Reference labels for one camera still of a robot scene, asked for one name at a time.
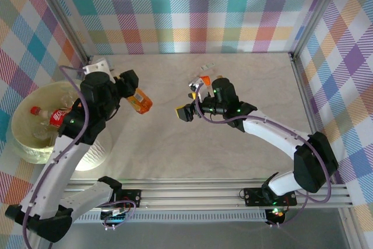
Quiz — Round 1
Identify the clear bottle red label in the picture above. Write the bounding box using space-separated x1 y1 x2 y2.
30 106 73 129

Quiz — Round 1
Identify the aluminium side rail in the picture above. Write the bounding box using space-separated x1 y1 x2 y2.
290 52 367 249

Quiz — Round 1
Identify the green terminal control board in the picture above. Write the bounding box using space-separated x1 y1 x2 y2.
100 208 131 228

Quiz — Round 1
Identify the aluminium frame post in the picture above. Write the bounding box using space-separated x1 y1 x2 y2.
290 0 349 57
30 0 93 62

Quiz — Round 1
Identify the orange juice bottle yellow label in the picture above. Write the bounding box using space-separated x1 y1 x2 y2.
125 87 154 115

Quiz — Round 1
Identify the cream plastic bin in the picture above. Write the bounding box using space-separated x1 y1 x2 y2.
10 81 114 173

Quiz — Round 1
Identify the small lit control board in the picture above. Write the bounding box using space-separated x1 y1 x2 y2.
267 207 286 221

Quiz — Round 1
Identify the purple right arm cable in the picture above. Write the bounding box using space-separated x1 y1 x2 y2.
194 83 333 229

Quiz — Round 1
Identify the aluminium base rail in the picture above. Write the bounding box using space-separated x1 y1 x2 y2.
66 179 353 211

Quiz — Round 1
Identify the grey slotted cable duct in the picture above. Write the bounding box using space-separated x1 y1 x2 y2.
72 212 268 224

